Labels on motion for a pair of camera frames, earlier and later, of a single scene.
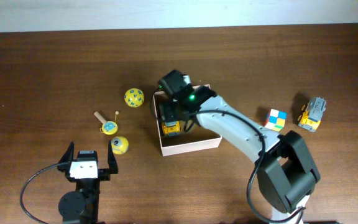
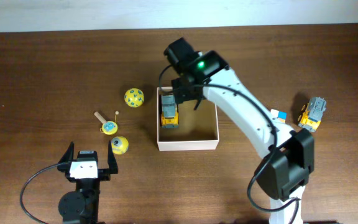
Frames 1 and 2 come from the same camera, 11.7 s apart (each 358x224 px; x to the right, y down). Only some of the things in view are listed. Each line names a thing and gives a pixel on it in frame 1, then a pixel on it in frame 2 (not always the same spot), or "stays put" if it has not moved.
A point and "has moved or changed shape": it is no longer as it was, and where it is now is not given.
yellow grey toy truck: x=311 y=114 stays put
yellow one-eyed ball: x=119 y=145 stays put
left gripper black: x=105 y=173 stays put
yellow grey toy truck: x=171 y=128 has moved or changed shape
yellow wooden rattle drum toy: x=109 y=127 stays put
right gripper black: x=169 y=115 -> x=184 y=94
